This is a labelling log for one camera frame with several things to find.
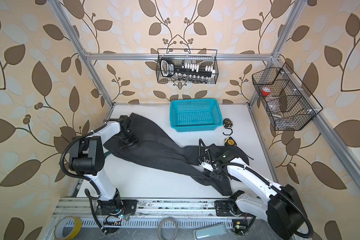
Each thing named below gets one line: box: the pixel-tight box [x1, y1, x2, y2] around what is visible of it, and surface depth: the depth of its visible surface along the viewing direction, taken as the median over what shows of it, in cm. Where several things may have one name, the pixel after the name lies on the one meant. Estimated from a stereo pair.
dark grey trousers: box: [103, 113, 249, 196], surface depth 86 cm
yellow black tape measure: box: [224, 136, 237, 147], surface depth 98 cm
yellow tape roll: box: [54, 215, 83, 240], surface depth 69 cm
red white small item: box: [261, 87, 271, 96], surface depth 86 cm
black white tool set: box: [160, 57, 216, 82], surface depth 86 cm
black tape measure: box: [223, 118, 233, 129], surface depth 107 cm
